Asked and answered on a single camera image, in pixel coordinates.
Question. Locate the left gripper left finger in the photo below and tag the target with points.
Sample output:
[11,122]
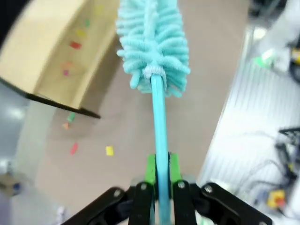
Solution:
[141,206]

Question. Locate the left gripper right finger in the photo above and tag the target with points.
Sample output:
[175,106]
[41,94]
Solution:
[185,206]

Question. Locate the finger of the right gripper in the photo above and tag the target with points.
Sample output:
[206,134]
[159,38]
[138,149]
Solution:
[266,59]

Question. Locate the teal microfibre duster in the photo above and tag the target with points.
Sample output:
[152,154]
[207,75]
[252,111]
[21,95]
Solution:
[159,117]

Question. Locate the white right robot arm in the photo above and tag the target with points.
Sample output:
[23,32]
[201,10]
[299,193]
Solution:
[281,23]

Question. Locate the two-tier wooden metal shelf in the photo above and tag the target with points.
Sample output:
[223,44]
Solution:
[35,58]

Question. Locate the yellow paper scrap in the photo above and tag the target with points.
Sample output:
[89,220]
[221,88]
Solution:
[80,32]
[109,150]

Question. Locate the red paper scrap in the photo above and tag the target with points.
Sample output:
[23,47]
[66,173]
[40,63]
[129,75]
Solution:
[75,45]
[74,148]

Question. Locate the yellow emergency stop box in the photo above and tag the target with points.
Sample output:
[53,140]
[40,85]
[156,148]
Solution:
[276,198]

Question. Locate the orange paper scrap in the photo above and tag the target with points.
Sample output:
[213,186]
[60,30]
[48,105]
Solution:
[68,65]
[66,126]

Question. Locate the green paper scrap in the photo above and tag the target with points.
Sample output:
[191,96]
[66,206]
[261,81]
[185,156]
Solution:
[87,22]
[71,117]

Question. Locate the cardboard box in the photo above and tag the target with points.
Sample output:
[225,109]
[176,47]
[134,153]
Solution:
[7,185]

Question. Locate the pink paper scrap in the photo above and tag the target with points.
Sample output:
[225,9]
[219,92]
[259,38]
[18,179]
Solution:
[66,72]

